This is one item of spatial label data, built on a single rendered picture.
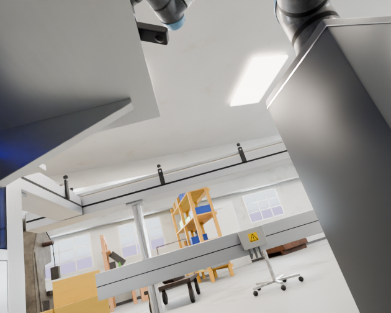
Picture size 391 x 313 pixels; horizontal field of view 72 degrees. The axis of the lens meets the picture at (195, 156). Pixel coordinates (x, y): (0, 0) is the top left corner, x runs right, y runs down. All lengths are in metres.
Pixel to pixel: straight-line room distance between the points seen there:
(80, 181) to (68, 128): 5.84
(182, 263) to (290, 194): 9.75
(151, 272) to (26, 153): 0.90
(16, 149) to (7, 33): 0.28
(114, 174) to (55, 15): 6.02
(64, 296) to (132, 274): 2.73
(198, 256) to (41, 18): 1.17
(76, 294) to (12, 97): 3.60
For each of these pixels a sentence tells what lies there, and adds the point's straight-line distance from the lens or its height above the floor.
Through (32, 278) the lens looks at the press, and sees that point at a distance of 6.88.
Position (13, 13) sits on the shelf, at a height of 0.86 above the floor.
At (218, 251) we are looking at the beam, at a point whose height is 0.48.
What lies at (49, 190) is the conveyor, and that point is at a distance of 1.23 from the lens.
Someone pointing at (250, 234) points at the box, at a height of 0.52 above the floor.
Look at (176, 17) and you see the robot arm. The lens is 0.96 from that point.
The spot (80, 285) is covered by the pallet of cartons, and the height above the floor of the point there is 0.62.
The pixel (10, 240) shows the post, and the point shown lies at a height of 0.62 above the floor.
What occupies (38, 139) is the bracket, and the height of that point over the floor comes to 0.81.
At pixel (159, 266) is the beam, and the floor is 0.50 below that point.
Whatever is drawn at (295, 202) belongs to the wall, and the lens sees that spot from 10.99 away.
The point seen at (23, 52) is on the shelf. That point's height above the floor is 0.86.
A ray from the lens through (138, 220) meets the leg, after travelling 1.46.
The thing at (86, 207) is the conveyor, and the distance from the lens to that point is 1.52.
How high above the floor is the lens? 0.46
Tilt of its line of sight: 21 degrees up
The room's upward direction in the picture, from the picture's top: 17 degrees counter-clockwise
